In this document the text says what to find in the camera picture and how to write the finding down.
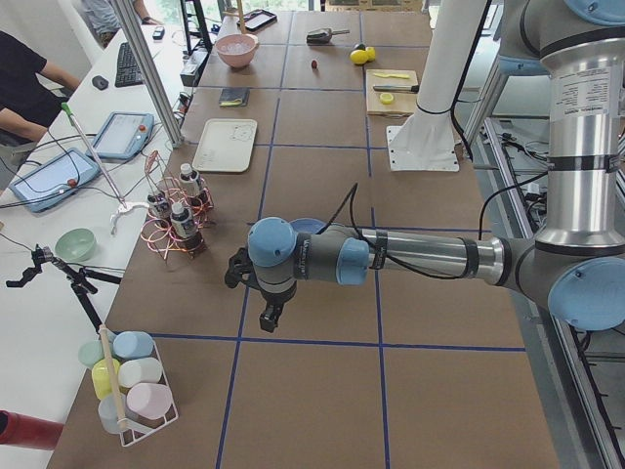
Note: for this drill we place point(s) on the black tray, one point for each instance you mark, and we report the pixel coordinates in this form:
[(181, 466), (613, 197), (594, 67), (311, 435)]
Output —
[(258, 19)]

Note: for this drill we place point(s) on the copper wire bottle rack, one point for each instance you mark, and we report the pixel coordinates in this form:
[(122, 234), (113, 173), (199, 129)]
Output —
[(159, 235)]

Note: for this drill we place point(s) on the tea bottle back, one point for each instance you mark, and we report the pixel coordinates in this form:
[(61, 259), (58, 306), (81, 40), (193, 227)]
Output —
[(191, 182)]

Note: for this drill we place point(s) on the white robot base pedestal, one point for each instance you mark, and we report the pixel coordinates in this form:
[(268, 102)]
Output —
[(425, 142)]

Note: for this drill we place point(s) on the yellow cup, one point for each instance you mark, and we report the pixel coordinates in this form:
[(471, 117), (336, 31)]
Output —
[(101, 380)]

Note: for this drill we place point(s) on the teach pendant tablet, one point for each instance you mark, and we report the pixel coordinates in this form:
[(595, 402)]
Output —
[(54, 181), (123, 135)]

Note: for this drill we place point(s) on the tea bottle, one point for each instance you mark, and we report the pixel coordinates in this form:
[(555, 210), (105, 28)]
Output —
[(191, 182), (185, 227), (159, 205)]

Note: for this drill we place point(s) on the cream bear tray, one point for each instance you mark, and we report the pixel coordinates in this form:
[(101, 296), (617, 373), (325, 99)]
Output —
[(225, 145)]

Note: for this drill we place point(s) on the steel knife handle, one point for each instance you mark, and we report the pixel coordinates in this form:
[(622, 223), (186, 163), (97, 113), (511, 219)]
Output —
[(405, 89)]

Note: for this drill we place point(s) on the far teach pendant tablet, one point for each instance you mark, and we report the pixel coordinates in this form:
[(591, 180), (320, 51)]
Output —
[(123, 135)]

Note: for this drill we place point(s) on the pink cup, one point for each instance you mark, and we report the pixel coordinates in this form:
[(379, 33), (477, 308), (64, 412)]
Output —
[(149, 400)]

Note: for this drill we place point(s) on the seated person black shirt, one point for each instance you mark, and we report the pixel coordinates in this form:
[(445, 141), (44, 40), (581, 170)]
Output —
[(28, 108)]

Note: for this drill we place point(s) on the wooden stand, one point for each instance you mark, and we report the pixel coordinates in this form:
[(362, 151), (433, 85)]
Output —
[(240, 12)]

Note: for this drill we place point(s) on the lemon half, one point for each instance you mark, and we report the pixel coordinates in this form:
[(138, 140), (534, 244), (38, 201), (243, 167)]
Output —
[(386, 98)]

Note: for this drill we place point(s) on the white cup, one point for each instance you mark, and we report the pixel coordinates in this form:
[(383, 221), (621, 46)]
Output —
[(144, 370)]

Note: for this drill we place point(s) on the yellow plastic knife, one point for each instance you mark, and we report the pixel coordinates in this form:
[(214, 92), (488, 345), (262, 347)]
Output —
[(391, 75)]

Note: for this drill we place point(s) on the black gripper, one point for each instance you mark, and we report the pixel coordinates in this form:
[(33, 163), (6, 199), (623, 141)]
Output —
[(273, 302)]

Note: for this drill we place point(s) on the blue plate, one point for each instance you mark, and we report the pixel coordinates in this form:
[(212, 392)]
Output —
[(307, 225)]

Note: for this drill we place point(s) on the red cylinder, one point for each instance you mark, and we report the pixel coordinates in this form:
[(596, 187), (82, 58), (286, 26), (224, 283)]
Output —
[(25, 431)]

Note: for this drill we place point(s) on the tea bottle middle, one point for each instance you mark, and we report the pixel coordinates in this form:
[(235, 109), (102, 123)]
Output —
[(159, 205)]

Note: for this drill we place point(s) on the wooden cutting board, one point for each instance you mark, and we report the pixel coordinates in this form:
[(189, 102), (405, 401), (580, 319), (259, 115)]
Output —
[(404, 104)]

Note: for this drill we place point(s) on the pale blue cup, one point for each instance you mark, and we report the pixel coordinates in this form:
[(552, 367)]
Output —
[(108, 415)]

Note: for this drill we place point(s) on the white wire cup rack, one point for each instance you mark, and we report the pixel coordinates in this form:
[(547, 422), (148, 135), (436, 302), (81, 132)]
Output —
[(135, 427)]

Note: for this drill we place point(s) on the yellow lemon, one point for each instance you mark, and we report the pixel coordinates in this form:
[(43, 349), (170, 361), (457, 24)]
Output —
[(359, 56), (371, 53)]

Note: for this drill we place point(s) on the green cup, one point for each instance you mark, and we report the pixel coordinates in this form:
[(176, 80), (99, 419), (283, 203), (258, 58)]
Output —
[(90, 353)]

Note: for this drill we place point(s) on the near teach pendant tablet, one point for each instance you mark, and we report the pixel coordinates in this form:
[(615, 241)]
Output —
[(54, 181)]

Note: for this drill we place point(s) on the grey folded cloth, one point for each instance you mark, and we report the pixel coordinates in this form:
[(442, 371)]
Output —
[(234, 97)]

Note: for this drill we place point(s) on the black keyboard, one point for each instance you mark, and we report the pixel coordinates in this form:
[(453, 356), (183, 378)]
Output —
[(128, 72)]

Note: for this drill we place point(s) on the computer mouse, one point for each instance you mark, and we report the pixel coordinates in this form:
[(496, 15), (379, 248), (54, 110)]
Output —
[(99, 82)]

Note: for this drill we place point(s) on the grabber stick tool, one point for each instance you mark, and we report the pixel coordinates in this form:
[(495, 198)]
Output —
[(125, 207)]

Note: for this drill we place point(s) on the metal scoop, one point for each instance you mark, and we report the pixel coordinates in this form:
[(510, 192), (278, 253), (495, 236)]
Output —
[(324, 35)]

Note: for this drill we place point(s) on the pink bowl with ice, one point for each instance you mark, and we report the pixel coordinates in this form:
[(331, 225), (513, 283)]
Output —
[(237, 50)]

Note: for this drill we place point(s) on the aluminium frame post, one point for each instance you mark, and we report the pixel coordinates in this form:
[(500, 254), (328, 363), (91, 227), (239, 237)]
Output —
[(135, 37)]

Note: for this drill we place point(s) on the green bowl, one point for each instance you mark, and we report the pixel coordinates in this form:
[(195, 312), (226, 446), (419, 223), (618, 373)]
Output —
[(76, 245)]

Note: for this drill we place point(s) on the tea bottle front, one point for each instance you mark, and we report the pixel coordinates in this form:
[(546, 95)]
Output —
[(185, 227)]

